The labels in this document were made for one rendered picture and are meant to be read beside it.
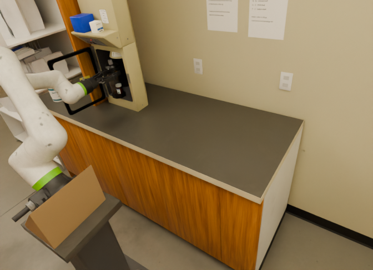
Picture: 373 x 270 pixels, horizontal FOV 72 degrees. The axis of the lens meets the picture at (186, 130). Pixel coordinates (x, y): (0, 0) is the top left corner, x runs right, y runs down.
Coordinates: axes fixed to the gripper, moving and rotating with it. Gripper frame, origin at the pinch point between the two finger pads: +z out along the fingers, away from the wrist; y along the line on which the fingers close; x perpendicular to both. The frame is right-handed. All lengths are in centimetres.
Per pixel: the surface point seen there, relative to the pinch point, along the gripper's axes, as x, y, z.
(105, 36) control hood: -28.6, -16.3, -9.6
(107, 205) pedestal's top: 28, -60, -69
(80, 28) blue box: -31.9, 4.5, -10.1
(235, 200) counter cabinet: 42, -106, -28
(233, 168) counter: 29, -101, -19
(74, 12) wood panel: -38.3, 20.5, -0.2
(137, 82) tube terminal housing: 7.4, -16.0, 6.1
